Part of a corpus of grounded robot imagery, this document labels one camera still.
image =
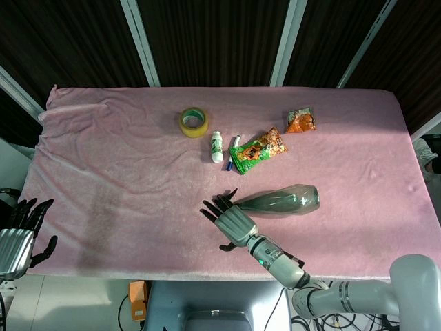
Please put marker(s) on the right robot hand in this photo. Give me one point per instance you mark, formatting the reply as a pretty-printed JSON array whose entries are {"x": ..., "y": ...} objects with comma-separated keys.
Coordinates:
[{"x": 235, "y": 223}]

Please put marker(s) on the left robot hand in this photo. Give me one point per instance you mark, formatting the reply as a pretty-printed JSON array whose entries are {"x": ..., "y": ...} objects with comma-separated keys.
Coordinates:
[{"x": 15, "y": 238}]

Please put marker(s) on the dark plastic bottle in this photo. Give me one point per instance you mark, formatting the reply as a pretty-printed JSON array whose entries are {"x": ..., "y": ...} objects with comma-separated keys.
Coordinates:
[{"x": 280, "y": 202}]

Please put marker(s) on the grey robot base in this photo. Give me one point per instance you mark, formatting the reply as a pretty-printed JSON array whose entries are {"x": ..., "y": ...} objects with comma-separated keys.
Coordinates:
[{"x": 220, "y": 305}]

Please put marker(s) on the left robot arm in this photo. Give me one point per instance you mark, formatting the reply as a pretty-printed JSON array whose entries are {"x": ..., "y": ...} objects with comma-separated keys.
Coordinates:
[{"x": 5, "y": 200}]

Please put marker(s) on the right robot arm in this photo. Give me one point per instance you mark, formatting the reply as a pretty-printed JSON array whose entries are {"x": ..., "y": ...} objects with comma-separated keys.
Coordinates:
[{"x": 344, "y": 282}]

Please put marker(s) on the pink table cloth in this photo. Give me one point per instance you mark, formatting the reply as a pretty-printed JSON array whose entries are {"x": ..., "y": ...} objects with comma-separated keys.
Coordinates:
[{"x": 220, "y": 179}]

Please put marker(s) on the blue white marker pen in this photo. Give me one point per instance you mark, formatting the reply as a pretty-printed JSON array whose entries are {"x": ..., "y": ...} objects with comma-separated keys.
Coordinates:
[{"x": 233, "y": 153}]

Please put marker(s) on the green orange snack bag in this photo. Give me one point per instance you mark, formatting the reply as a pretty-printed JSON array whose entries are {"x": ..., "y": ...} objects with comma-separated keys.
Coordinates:
[{"x": 258, "y": 150}]

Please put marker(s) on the small white green bottle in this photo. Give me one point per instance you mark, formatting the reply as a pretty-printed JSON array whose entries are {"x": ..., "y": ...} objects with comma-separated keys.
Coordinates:
[{"x": 216, "y": 147}]

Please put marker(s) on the yellow packing tape roll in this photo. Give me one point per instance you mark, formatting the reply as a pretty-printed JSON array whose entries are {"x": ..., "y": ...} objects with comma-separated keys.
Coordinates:
[{"x": 194, "y": 122}]

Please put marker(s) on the small orange snack packet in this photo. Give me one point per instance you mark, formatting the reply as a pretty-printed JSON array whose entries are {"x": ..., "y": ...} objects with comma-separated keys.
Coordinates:
[{"x": 300, "y": 120}]

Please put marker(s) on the orange box under table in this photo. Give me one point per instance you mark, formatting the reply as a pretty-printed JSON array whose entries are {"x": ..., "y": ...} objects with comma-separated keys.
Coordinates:
[{"x": 136, "y": 300}]

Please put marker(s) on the white sneaker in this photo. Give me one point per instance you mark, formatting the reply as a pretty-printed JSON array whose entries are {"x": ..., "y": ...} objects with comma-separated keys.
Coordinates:
[{"x": 424, "y": 153}]

